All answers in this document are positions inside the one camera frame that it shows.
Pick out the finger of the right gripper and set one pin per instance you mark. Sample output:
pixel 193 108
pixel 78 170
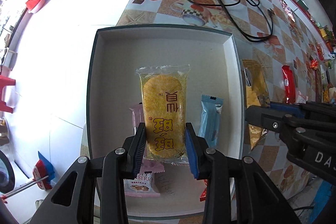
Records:
pixel 269 119
pixel 288 108

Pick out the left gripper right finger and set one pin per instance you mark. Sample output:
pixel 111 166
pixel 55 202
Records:
pixel 209 164

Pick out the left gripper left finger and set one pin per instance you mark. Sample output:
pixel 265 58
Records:
pixel 123 163

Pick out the gold snack packet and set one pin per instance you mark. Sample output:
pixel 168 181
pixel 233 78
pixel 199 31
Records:
pixel 256 92

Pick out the yellow rice cracker packet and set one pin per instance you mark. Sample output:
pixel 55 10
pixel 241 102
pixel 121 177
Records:
pixel 163 91

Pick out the pink cranberry packet right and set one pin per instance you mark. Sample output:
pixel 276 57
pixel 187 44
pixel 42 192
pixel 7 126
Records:
pixel 301 98

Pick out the pink cranberry packet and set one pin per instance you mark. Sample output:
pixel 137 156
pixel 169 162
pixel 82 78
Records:
pixel 301 98
pixel 144 183

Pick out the pink cranberry packet left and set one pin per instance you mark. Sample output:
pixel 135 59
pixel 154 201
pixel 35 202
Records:
pixel 144 183

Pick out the red crinkled snack packet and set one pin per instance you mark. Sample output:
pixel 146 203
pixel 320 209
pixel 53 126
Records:
pixel 204 193

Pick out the long red snack packet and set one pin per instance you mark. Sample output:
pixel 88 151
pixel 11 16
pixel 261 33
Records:
pixel 289 83

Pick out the red foil candy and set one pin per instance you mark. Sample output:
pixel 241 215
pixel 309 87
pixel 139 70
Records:
pixel 314 64

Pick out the pink plain snack packet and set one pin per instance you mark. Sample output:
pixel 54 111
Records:
pixel 137 115

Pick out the light blue snack packet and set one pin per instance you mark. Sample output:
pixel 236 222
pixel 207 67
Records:
pixel 210 119

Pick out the dark green white tray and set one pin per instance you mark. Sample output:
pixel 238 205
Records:
pixel 114 86

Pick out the pink floral snack bag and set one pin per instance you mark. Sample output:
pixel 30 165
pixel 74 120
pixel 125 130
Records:
pixel 287 10

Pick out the red plastic stool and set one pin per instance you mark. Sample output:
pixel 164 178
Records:
pixel 5 82

